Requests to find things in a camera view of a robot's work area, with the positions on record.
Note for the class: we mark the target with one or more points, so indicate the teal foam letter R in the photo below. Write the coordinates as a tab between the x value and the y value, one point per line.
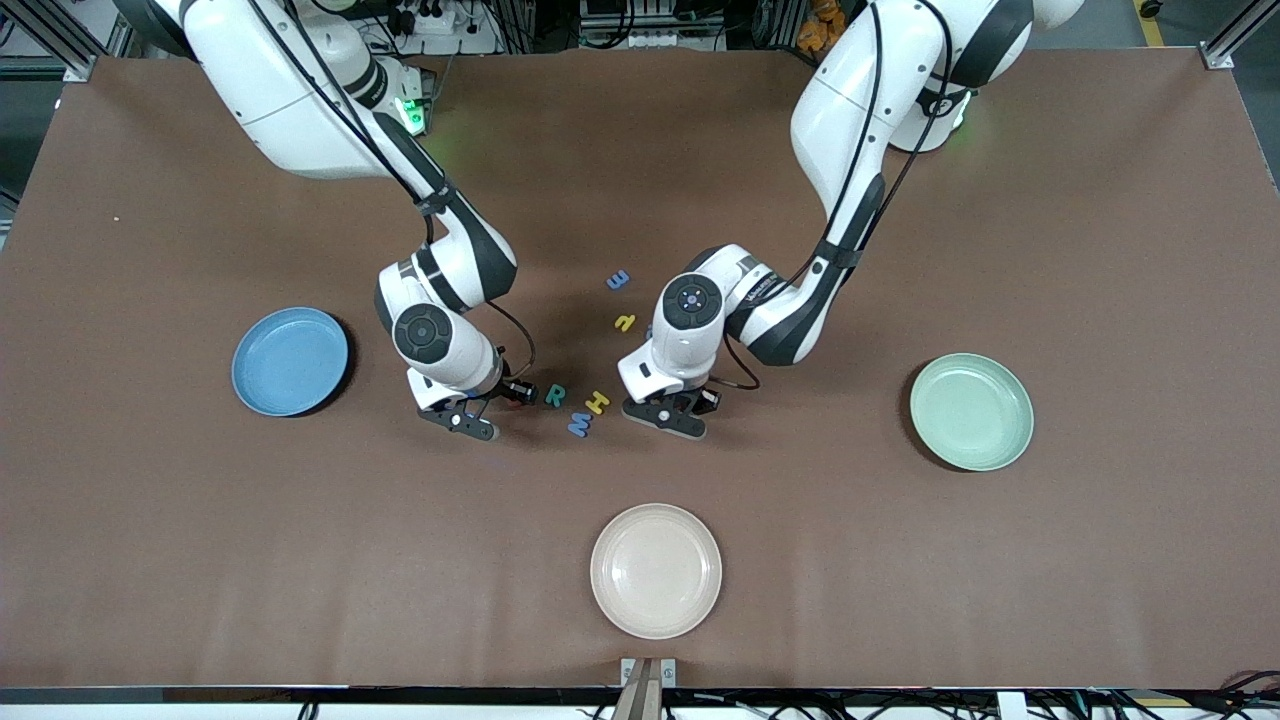
549	396

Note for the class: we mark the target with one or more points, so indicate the blue foam letter M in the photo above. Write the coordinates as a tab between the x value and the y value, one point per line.
579	425

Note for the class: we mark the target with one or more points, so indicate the green round plate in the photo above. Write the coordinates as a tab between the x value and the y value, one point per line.
970	412

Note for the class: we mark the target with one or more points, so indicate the brown table cover sheet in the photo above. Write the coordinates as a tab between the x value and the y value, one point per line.
150	560

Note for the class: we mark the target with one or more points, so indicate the yellow foam letter H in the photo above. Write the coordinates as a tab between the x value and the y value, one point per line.
598	402

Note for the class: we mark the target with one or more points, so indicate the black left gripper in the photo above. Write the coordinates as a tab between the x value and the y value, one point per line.
704	398

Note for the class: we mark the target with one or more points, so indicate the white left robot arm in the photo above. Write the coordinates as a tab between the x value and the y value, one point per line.
840	110

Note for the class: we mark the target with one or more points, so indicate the blue foam letter e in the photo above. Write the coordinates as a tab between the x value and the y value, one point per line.
619	281

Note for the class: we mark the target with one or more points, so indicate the yellow foam letter n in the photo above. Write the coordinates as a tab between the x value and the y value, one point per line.
625	321

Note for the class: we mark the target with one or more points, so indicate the beige round plate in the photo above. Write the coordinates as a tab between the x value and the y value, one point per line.
655	570

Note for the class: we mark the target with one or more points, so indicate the aluminium frame profile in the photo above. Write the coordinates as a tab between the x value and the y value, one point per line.
1218	55
75	68

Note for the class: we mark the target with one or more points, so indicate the metal bracket on table edge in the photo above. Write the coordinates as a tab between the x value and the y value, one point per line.
645	690

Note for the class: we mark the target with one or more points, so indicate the blue round plate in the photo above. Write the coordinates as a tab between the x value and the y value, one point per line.
285	365

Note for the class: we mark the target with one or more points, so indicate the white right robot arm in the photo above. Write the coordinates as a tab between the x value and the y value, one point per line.
290	110

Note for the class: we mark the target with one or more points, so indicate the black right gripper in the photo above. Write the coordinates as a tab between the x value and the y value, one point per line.
515	391

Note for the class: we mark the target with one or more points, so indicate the narrow white power strip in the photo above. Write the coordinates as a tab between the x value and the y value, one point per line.
660	40

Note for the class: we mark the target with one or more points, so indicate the white power strip with plugs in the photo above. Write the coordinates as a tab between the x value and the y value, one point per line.
460	42

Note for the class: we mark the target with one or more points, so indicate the orange items pile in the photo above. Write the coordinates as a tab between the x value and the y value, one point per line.
825	30

